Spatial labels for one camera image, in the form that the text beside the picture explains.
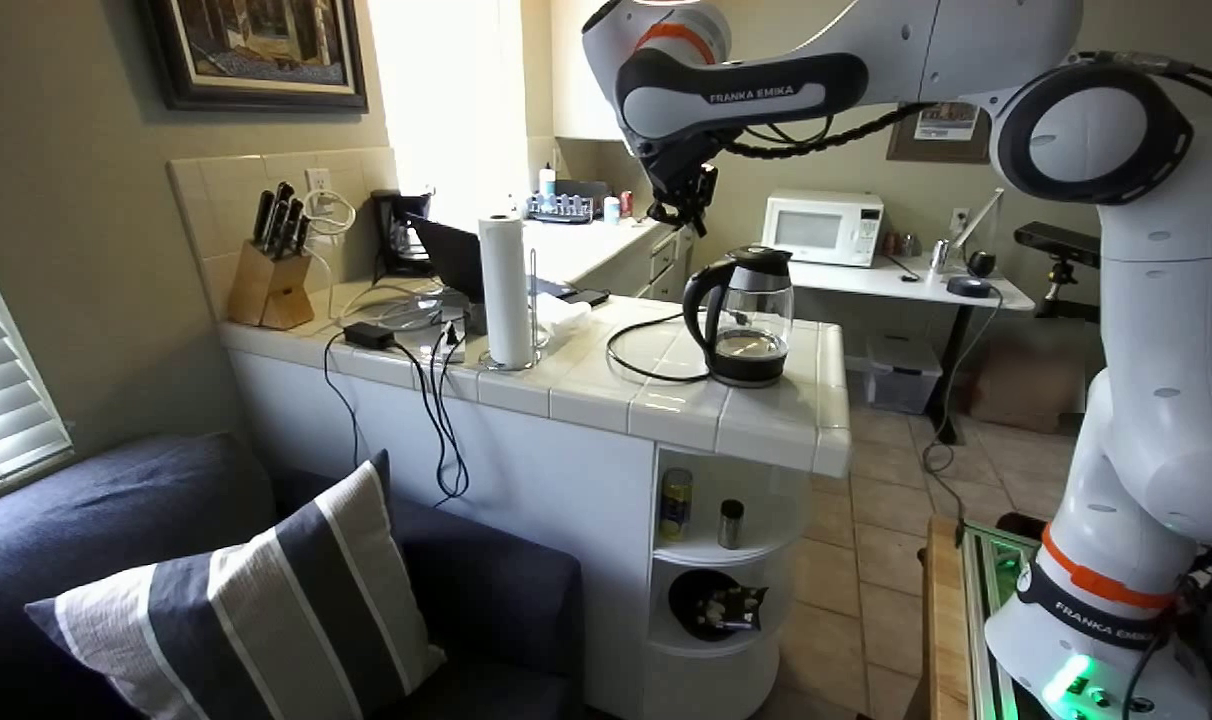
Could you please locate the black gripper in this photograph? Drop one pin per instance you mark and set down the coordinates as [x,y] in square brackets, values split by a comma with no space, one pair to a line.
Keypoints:
[684,164]

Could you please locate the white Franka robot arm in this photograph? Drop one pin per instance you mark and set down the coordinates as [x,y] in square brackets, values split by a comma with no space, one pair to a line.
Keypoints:
[1137,335]

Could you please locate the white microwave oven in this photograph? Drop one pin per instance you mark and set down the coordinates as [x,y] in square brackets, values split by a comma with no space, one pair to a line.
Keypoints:
[824,230]

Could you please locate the dark flat device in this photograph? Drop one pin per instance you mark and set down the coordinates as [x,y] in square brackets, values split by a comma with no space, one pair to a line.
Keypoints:
[586,293]

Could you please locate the white spray bottle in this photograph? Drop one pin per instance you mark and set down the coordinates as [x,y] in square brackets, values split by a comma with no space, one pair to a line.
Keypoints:
[547,191]

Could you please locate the white paper towel roll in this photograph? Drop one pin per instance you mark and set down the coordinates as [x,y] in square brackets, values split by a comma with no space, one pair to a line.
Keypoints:
[505,293]

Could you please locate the white desk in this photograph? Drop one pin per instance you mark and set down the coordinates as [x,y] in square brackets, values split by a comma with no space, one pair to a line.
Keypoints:
[898,284]

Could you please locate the dark open laptop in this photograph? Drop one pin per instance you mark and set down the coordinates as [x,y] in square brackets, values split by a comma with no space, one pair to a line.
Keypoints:
[452,267]

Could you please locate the clear plastic storage bin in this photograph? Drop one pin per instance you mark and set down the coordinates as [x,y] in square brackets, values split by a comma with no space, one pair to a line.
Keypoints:
[898,387]

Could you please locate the white desk lamp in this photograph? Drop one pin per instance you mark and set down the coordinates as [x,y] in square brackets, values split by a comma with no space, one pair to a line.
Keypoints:
[957,242]

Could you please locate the white tiled counter island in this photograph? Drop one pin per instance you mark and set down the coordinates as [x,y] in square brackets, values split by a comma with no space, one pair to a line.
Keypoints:
[550,466]

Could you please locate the dark jar on shelf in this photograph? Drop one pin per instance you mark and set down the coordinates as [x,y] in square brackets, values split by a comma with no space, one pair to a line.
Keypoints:
[674,504]

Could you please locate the black drip coffee maker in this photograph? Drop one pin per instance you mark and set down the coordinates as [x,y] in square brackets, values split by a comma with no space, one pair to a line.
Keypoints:
[396,239]

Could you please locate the small dark bottle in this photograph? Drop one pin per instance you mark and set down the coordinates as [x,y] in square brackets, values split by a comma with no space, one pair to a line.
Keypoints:
[730,527]

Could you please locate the black power adapter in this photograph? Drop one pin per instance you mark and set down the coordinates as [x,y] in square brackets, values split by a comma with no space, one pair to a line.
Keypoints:
[371,335]

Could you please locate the black stand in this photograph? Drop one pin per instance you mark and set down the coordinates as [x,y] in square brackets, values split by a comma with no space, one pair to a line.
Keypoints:
[1056,246]

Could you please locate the clear glass jar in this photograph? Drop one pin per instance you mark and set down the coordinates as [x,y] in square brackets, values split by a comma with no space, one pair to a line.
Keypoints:
[330,242]

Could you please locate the brown cardboard box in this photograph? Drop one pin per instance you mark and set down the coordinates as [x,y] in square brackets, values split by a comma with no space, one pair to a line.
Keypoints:
[1027,387]

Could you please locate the black bowl on shelf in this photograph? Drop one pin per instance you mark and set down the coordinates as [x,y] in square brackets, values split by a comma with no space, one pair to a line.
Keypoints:
[715,606]

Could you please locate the wooden knife block with knives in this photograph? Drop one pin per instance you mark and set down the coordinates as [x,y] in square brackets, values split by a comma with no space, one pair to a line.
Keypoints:
[269,273]

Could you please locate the wooden robot mounting platform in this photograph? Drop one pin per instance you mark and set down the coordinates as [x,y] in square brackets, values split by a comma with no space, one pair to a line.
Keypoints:
[945,625]

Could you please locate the navy white striped pillow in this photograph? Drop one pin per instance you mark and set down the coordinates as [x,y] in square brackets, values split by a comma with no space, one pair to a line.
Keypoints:
[258,614]

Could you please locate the navy blue sofa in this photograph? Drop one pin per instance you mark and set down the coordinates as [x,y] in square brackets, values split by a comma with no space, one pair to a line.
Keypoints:
[97,532]

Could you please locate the white window blinds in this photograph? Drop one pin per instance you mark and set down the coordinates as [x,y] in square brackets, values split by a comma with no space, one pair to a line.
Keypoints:
[6,403]

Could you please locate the white wall outlet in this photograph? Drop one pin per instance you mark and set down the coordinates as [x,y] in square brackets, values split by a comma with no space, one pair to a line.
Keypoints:
[316,183]

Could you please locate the dark framed wall picture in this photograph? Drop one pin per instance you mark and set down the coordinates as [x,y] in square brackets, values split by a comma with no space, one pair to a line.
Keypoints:
[258,48]

